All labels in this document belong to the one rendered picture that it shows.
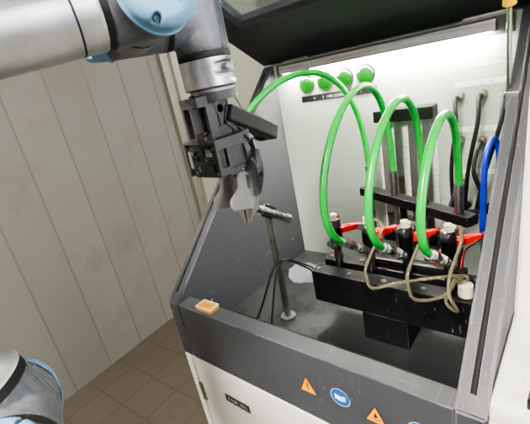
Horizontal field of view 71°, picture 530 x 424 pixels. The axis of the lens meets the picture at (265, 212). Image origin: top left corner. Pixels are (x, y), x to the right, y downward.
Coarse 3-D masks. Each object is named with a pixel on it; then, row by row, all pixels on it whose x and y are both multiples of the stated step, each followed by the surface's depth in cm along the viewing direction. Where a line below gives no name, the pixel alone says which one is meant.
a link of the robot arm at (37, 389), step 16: (0, 352) 48; (16, 352) 49; (0, 368) 45; (16, 368) 47; (32, 368) 50; (48, 368) 54; (0, 384) 44; (16, 384) 46; (32, 384) 48; (48, 384) 51; (0, 400) 44; (16, 400) 45; (32, 400) 46; (48, 400) 48; (0, 416) 43; (48, 416) 46
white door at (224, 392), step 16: (208, 368) 94; (208, 384) 98; (224, 384) 92; (240, 384) 87; (208, 400) 102; (224, 400) 95; (240, 400) 90; (256, 400) 85; (272, 400) 80; (224, 416) 99; (240, 416) 93; (256, 416) 88; (272, 416) 83; (288, 416) 79; (304, 416) 75
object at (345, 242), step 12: (360, 84) 71; (372, 84) 75; (348, 96) 68; (384, 108) 80; (336, 120) 66; (336, 132) 65; (324, 156) 64; (324, 168) 64; (324, 180) 64; (396, 180) 88; (324, 192) 64; (396, 192) 89; (324, 204) 64; (324, 216) 65; (336, 240) 69; (348, 240) 72; (360, 252) 77
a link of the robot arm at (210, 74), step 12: (204, 60) 49; (216, 60) 50; (228, 60) 51; (192, 72) 50; (204, 72) 50; (216, 72) 50; (228, 72) 51; (192, 84) 51; (204, 84) 50; (216, 84) 50; (228, 84) 51
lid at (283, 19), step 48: (240, 0) 88; (288, 0) 85; (336, 0) 80; (384, 0) 78; (432, 0) 76; (480, 0) 74; (528, 0) 72; (240, 48) 108; (288, 48) 104; (336, 48) 100
